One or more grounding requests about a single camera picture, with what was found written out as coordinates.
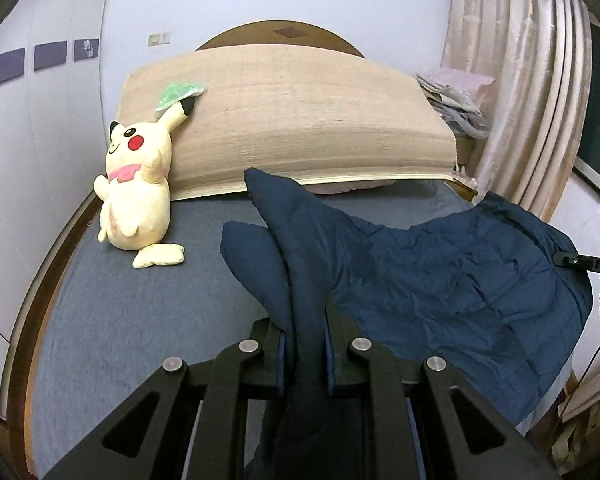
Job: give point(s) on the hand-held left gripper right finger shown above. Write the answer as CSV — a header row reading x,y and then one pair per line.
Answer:
x,y
342,355

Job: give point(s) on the yellow plush toy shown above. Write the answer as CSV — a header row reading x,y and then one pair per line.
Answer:
x,y
135,185

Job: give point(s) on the wall socket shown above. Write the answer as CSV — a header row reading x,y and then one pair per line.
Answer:
x,y
159,38

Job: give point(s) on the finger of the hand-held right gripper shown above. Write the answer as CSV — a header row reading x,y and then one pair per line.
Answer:
x,y
569,261

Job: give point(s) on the wooden headboard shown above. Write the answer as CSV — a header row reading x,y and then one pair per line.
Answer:
x,y
290,35

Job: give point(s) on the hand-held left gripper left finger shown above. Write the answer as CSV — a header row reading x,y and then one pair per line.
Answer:
x,y
267,360

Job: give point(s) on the beige curtain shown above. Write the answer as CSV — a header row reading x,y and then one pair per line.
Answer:
x,y
520,85

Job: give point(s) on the bed with grey sheet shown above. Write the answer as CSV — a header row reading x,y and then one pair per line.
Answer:
x,y
155,335

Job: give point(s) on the pile of folded clothes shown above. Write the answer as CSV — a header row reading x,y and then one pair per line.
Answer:
x,y
455,102

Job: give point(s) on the beige rolled mat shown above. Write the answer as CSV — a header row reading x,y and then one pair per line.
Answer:
x,y
305,120

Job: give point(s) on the purple flower wall panel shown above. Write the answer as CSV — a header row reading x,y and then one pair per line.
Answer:
x,y
87,50

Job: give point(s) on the navy blue padded jacket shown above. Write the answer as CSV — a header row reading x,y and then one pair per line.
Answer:
x,y
430,285

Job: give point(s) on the cardboard box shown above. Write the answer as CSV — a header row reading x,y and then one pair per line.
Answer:
x,y
464,152

